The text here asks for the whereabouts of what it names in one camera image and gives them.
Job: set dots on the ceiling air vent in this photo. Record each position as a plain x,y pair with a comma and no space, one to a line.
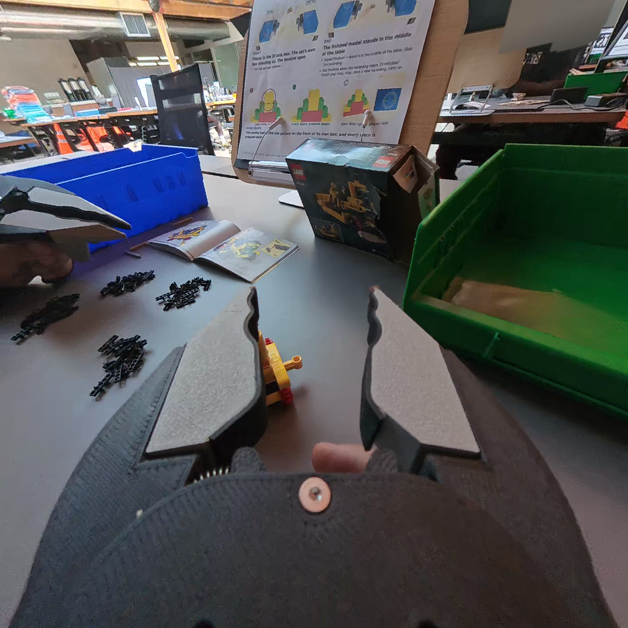
134,23

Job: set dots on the blue plastic bin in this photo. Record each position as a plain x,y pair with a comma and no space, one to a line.
137,191

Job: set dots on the long background workbench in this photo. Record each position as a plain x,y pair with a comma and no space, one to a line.
98,117

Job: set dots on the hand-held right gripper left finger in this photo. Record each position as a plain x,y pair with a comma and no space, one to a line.
206,387

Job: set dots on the silver stand base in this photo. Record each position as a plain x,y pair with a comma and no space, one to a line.
292,198

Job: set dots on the black office chair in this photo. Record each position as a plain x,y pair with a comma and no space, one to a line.
179,108

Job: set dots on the person's right hand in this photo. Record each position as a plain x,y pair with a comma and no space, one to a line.
338,456

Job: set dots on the open instruction booklet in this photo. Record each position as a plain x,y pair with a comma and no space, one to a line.
230,250

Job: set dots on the person's left hand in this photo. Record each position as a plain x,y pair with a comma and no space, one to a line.
29,262

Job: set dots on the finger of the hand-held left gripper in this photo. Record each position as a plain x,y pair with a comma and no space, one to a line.
78,240
73,206

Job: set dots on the wooden background table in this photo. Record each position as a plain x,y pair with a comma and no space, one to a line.
530,116

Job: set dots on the grey metal cabinet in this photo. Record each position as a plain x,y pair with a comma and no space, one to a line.
113,81

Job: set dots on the instruction sheet on wooden stand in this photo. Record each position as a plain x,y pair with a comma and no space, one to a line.
444,73

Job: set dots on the yellow lego vehicle model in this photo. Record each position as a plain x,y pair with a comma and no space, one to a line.
277,368

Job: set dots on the brown cardboard sheet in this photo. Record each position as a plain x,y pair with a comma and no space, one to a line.
520,306

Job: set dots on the printed instruction sheet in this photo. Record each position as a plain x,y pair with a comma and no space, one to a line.
333,64

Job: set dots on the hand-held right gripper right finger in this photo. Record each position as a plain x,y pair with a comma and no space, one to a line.
417,392

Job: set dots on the dark lego set box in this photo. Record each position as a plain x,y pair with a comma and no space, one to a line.
343,196

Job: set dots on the green plastic bin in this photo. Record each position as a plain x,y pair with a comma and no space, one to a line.
554,206

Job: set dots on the pile of black lego pieces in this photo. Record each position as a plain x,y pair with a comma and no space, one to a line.
184,293
46,316
127,283
120,365

